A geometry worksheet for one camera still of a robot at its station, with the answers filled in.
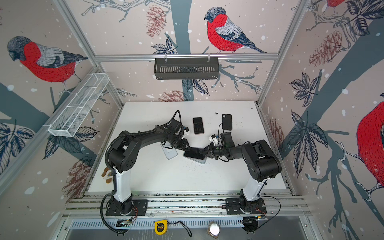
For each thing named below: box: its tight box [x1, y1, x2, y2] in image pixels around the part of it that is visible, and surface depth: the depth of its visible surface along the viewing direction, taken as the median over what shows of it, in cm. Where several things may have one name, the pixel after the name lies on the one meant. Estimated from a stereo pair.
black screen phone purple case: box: [183, 147, 206, 160], surface depth 94 cm
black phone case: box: [222, 113, 233, 131], surface depth 112 cm
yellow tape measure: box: [154, 219, 168, 236], surface depth 68 cm
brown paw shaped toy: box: [101, 167, 113, 184], surface depth 83 cm
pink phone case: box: [192, 117, 205, 135], surface depth 109 cm
